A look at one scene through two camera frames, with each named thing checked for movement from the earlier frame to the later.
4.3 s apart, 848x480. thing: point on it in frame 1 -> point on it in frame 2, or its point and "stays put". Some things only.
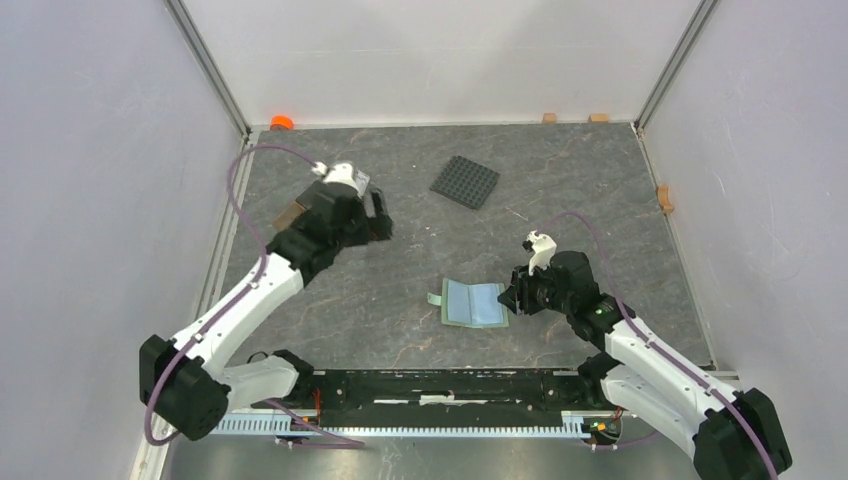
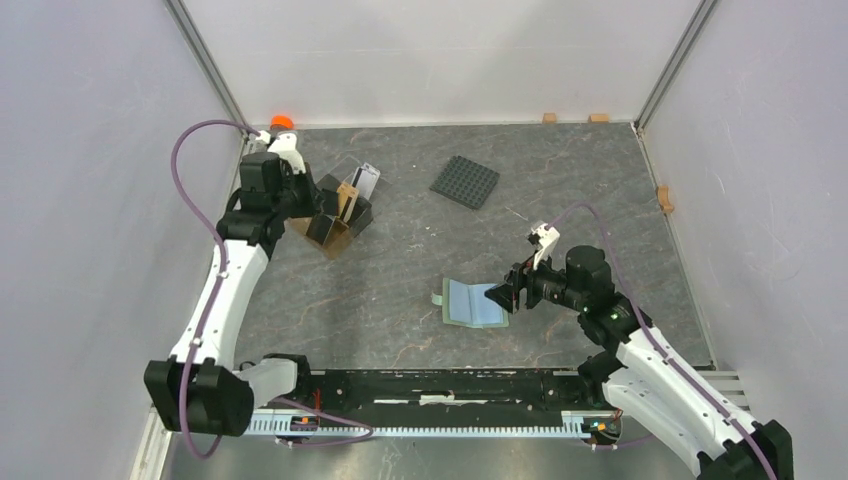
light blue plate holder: (471, 305) stays put
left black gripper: (372, 228) -> (315, 201)
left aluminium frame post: (207, 61) stays put
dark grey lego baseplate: (466, 181) stays put
